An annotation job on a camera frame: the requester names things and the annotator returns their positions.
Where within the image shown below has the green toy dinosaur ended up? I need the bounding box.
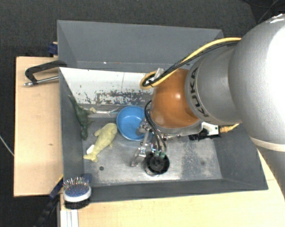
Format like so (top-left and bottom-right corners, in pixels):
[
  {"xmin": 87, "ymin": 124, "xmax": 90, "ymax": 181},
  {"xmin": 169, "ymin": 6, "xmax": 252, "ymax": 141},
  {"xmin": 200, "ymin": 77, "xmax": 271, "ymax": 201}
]
[{"xmin": 68, "ymin": 94, "xmax": 97, "ymax": 141}]

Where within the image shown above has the yellow toy seal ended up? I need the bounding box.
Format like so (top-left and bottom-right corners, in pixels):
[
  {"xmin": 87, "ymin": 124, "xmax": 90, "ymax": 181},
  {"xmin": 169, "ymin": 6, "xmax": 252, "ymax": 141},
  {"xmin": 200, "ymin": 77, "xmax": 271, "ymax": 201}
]
[{"xmin": 82, "ymin": 122, "xmax": 118, "ymax": 163}]

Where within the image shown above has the shiny silver thin object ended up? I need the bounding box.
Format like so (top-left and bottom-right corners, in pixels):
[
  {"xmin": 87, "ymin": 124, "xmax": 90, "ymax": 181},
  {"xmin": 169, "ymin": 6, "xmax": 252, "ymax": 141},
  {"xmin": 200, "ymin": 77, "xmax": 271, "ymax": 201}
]
[{"xmin": 96, "ymin": 107, "xmax": 121, "ymax": 115}]

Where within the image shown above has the black cylinder on white bracket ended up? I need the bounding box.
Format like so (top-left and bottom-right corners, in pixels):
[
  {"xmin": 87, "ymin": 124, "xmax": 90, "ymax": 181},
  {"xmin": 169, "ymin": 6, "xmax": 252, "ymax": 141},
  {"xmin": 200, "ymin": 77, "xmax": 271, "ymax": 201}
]
[{"xmin": 188, "ymin": 122, "xmax": 222, "ymax": 142}]

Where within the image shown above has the blue bowl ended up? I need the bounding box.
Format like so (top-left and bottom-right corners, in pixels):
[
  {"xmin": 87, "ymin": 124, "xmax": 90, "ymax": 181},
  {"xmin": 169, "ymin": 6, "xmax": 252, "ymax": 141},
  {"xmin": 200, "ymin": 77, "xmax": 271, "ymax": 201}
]
[{"xmin": 116, "ymin": 105, "xmax": 154, "ymax": 142}]

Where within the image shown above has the pale wood flat board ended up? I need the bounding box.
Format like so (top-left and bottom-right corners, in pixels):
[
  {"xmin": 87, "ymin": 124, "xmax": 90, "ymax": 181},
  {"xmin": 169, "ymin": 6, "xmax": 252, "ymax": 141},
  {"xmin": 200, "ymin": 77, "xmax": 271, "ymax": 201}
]
[{"xmin": 13, "ymin": 56, "xmax": 64, "ymax": 198}]

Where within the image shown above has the blue and white hairbrush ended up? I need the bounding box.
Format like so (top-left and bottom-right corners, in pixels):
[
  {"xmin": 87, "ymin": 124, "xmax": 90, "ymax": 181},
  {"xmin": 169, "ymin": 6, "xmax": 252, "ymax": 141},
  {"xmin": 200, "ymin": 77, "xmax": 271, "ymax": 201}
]
[{"xmin": 62, "ymin": 176, "xmax": 92, "ymax": 210}]

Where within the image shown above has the black round cap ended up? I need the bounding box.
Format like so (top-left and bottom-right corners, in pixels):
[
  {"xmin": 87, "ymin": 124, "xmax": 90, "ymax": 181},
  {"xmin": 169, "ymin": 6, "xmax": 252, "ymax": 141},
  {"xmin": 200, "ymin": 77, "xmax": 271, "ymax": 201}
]
[{"xmin": 144, "ymin": 151, "xmax": 170, "ymax": 177}]

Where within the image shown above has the grey metal bin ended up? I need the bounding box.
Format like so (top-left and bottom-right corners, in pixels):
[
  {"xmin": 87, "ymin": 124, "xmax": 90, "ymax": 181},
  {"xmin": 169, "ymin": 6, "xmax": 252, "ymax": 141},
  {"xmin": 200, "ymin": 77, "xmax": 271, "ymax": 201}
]
[{"xmin": 56, "ymin": 19, "xmax": 269, "ymax": 202}]

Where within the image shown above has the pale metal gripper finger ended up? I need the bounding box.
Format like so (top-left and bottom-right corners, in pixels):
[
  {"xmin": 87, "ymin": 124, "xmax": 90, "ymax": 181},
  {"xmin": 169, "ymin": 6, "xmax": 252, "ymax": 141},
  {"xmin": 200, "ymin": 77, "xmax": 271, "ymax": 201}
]
[
  {"xmin": 130, "ymin": 146, "xmax": 146, "ymax": 167},
  {"xmin": 147, "ymin": 142, "xmax": 157, "ymax": 156}
]

